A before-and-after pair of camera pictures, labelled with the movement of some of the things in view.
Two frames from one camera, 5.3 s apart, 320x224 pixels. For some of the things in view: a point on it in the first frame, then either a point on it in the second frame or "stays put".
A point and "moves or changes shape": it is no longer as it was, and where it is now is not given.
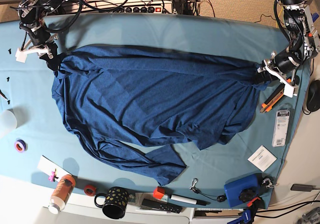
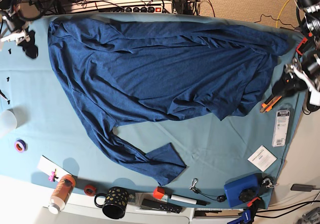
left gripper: [54, 63] → [28, 45]
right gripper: [269, 69] → [291, 81]
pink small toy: [53, 177] stays put
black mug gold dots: [115, 203] stays put
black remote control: [159, 205] stays put
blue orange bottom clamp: [248, 214] stays put
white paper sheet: [47, 166] stays put
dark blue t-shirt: [137, 103] moves or changes shape
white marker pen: [189, 200] stays put
